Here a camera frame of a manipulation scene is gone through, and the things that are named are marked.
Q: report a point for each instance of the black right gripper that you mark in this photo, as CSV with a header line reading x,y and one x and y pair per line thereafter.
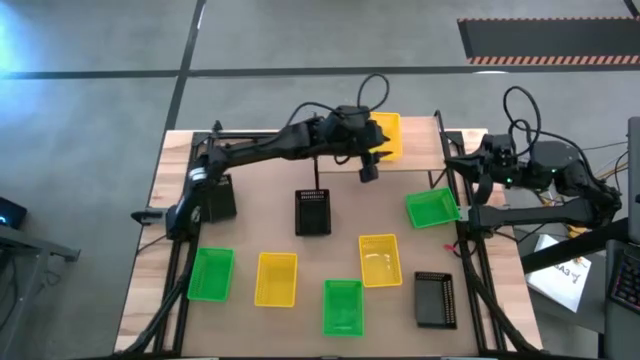
x,y
500,155

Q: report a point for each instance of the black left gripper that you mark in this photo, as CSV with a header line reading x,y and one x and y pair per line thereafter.
x,y
362,134

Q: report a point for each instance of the yellow plastic basket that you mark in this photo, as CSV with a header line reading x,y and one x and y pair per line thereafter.
x,y
380,262
392,125
276,280

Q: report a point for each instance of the green plastic basket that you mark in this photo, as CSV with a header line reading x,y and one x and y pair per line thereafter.
x,y
432,210
211,275
343,310

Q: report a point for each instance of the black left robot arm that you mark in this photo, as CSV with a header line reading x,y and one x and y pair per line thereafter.
x,y
250,147

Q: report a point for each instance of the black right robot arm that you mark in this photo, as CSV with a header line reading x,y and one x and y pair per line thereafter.
x,y
550,212

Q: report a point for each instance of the black diagonal bar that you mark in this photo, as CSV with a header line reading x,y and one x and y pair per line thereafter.
x,y
575,246

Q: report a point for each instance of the black hazard-striped floor mat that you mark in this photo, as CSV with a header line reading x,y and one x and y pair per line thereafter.
x,y
550,40

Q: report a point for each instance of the white cardboard box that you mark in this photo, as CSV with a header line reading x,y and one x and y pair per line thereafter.
x,y
557,285

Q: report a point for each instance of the grey monitor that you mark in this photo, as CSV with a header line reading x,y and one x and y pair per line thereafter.
x,y
635,175

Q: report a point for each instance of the black backlit keyboard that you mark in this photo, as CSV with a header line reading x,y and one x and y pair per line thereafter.
x,y
627,280

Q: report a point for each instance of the grey side stand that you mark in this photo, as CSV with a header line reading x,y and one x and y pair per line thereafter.
x,y
30,242

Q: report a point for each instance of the black device with blue light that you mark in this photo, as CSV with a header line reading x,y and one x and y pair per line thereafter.
x,y
12,212

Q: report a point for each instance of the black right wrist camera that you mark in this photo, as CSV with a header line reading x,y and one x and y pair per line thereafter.
x,y
482,190

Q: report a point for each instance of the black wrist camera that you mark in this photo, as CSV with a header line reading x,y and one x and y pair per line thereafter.
x,y
368,172
482,190

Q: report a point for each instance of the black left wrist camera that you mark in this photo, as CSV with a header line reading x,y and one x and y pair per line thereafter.
x,y
368,172

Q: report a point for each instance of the black aluminium table frame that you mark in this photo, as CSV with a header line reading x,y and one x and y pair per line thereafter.
x,y
235,134

